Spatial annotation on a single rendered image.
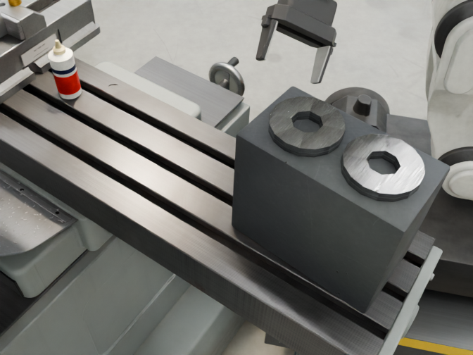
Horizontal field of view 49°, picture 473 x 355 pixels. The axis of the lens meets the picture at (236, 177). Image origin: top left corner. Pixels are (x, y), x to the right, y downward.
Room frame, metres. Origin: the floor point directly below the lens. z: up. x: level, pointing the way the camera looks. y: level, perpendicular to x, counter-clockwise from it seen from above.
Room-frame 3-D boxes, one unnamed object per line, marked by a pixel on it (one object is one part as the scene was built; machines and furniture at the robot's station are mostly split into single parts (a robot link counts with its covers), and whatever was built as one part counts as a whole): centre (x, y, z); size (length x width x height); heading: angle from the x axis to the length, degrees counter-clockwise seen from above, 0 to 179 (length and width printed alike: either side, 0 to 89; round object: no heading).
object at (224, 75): (1.10, 0.06, 0.61); 0.16 x 0.12 x 0.12; 149
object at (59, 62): (0.71, 0.30, 0.97); 0.04 x 0.04 x 0.11
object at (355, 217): (0.42, -0.12, 1.01); 0.22 x 0.12 x 0.20; 54
